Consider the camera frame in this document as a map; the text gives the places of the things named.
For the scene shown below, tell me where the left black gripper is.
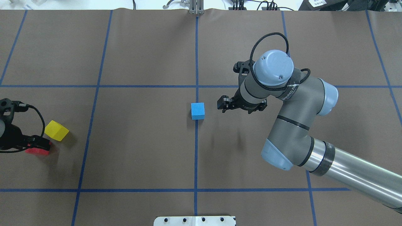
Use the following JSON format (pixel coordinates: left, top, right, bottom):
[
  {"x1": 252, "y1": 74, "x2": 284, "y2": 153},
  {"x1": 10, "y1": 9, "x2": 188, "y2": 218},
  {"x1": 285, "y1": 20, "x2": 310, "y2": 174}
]
[{"x1": 0, "y1": 124, "x2": 51, "y2": 151}]

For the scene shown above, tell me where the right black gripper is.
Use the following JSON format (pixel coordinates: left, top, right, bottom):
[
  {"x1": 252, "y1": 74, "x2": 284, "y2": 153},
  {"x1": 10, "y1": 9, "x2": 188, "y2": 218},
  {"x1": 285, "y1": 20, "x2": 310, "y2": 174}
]
[{"x1": 217, "y1": 93, "x2": 267, "y2": 114}]

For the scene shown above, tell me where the red cube block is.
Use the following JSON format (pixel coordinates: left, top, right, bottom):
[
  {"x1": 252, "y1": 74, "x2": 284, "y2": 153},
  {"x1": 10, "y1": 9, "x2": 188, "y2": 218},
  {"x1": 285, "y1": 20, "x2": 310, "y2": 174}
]
[{"x1": 25, "y1": 143, "x2": 52, "y2": 156}]

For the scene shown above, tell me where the blue cube block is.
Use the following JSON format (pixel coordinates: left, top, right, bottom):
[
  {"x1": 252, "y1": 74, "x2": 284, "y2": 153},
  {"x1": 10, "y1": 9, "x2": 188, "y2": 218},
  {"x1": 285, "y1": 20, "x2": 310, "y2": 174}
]
[{"x1": 191, "y1": 102, "x2": 205, "y2": 120}]

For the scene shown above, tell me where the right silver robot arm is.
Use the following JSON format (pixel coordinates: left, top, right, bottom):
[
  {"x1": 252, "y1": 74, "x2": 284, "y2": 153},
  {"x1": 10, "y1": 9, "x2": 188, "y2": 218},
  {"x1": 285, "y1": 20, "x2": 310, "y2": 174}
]
[{"x1": 217, "y1": 50, "x2": 402, "y2": 213}]

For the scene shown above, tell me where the yellow cube block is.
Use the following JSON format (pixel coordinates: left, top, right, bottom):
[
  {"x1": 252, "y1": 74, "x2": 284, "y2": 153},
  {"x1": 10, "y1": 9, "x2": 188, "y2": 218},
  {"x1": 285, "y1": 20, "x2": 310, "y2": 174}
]
[{"x1": 44, "y1": 120, "x2": 69, "y2": 142}]

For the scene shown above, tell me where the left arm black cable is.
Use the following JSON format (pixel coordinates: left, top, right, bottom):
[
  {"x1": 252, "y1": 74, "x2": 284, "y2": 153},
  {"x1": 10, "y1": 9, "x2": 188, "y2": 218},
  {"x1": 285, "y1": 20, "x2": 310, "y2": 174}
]
[{"x1": 13, "y1": 101, "x2": 46, "y2": 153}]

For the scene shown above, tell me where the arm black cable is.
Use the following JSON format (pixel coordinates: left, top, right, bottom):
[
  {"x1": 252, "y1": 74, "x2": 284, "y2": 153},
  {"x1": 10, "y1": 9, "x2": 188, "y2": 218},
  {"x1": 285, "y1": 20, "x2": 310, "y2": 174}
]
[
  {"x1": 13, "y1": 101, "x2": 46, "y2": 153},
  {"x1": 250, "y1": 32, "x2": 311, "y2": 92}
]

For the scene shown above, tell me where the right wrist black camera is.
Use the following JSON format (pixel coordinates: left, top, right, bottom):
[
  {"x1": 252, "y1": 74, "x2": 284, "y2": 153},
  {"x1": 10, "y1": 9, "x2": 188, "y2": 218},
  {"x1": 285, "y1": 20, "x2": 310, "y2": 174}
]
[{"x1": 233, "y1": 60, "x2": 255, "y2": 86}]

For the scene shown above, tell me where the wrist black camera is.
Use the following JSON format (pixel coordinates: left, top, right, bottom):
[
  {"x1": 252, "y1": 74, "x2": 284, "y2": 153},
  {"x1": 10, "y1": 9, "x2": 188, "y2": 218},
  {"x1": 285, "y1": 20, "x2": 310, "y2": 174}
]
[
  {"x1": 0, "y1": 98, "x2": 20, "y2": 125},
  {"x1": 233, "y1": 60, "x2": 255, "y2": 86}
]

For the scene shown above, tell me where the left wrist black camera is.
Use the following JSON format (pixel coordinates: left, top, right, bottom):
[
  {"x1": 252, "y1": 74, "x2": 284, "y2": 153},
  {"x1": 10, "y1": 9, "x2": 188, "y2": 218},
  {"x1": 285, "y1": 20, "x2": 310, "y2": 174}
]
[{"x1": 0, "y1": 98, "x2": 20, "y2": 125}]

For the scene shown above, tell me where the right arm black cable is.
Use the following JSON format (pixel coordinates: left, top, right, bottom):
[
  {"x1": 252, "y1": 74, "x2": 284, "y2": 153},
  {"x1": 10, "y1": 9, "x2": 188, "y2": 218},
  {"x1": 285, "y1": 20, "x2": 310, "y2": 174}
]
[{"x1": 250, "y1": 32, "x2": 311, "y2": 92}]

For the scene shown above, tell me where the aluminium frame post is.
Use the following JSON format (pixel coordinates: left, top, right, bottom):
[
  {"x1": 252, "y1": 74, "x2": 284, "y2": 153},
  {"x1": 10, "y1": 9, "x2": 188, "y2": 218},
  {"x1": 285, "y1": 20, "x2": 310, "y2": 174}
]
[{"x1": 188, "y1": 0, "x2": 205, "y2": 15}]

